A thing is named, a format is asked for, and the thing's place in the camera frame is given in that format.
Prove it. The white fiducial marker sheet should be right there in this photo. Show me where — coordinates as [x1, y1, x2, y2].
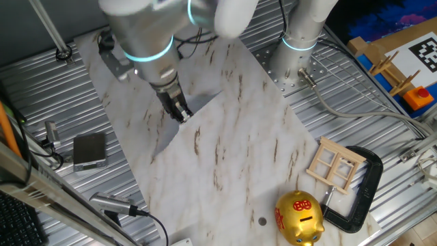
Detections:
[384, 31, 437, 90]

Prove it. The grey metal clamp bracket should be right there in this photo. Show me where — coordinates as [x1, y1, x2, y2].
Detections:
[98, 29, 135, 83]

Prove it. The small wooden window frame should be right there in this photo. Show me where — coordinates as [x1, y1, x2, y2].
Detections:
[305, 136, 367, 196]

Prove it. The black keyboard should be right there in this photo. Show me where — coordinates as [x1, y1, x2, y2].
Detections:
[0, 190, 48, 246]

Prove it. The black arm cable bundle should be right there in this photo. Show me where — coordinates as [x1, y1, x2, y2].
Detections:
[277, 0, 290, 39]

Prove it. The aluminium frame beam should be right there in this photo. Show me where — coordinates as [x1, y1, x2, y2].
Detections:
[0, 141, 138, 246]

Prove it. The black C-clamp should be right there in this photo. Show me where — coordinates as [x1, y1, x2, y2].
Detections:
[320, 146, 384, 234]

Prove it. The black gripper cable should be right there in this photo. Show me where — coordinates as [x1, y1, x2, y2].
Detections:
[173, 27, 220, 59]

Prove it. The black rod base ring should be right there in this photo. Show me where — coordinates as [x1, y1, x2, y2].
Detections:
[55, 44, 74, 63]

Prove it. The brown cardboard board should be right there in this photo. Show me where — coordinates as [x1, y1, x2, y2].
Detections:
[347, 16, 437, 69]

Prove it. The steel digital kitchen scale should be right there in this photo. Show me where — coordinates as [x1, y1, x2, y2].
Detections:
[72, 131, 109, 173]

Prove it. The silver depth camera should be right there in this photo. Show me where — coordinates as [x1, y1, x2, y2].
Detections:
[89, 191, 139, 217]
[44, 120, 62, 149]

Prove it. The orange pole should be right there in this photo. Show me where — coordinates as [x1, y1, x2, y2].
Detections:
[0, 101, 22, 159]

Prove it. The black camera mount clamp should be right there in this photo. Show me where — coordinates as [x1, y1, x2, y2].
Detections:
[103, 209, 123, 228]

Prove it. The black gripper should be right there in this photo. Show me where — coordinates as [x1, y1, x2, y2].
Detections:
[156, 84, 195, 124]

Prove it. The thin metal rod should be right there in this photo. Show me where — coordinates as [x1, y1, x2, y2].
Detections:
[28, 0, 71, 55]

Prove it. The white cable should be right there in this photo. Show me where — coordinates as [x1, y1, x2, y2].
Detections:
[417, 149, 437, 192]

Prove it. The white plastic plate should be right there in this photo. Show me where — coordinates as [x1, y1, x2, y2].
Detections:
[169, 237, 195, 246]

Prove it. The orange emergency stop box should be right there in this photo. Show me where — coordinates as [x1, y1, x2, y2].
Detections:
[402, 85, 436, 112]

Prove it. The dark blue purple poster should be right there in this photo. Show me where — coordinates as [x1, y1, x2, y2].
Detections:
[326, 0, 437, 44]

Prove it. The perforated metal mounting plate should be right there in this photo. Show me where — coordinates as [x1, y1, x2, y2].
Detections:
[254, 33, 329, 99]

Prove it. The small metal angle bracket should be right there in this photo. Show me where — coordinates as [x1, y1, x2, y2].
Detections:
[399, 148, 420, 163]

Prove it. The small wooden rack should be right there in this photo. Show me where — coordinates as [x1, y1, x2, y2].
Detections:
[389, 69, 422, 98]
[368, 50, 401, 77]

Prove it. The blue board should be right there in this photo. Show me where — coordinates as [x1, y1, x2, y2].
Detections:
[356, 53, 423, 119]

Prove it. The grey cable with metal connector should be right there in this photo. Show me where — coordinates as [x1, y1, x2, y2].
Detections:
[297, 67, 437, 138]

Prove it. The golden piggy bank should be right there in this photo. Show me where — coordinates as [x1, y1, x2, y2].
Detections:
[274, 189, 326, 246]

